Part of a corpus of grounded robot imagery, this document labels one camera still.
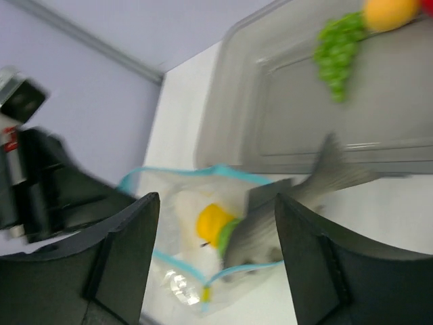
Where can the red toy tomato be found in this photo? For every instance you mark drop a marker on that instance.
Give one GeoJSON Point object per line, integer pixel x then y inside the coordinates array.
{"type": "Point", "coordinates": [427, 7]}

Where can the green toy grapes bunch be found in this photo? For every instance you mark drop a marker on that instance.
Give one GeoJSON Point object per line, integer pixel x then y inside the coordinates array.
{"type": "Point", "coordinates": [338, 43]}

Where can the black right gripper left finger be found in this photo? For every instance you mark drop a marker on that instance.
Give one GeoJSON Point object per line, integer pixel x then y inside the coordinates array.
{"type": "Point", "coordinates": [97, 276]}

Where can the clear grey plastic tray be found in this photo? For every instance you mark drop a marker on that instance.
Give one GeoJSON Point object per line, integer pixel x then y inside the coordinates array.
{"type": "Point", "coordinates": [268, 108]}

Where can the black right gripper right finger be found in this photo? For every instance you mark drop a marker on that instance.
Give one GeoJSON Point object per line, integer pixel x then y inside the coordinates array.
{"type": "Point", "coordinates": [337, 276]}

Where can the orange toy fruit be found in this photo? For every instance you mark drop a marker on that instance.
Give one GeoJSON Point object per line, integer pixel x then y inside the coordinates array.
{"type": "Point", "coordinates": [385, 15]}

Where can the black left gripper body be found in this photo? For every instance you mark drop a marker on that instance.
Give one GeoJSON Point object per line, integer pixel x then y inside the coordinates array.
{"type": "Point", "coordinates": [44, 193]}

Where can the yellow toy lemon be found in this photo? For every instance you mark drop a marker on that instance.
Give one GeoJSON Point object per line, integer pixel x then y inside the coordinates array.
{"type": "Point", "coordinates": [210, 223]}

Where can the clear zip top bag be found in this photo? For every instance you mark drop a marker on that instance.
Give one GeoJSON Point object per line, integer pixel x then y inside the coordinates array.
{"type": "Point", "coordinates": [186, 267]}

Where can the grey toy fish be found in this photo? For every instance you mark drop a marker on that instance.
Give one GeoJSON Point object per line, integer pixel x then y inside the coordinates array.
{"type": "Point", "coordinates": [256, 239]}

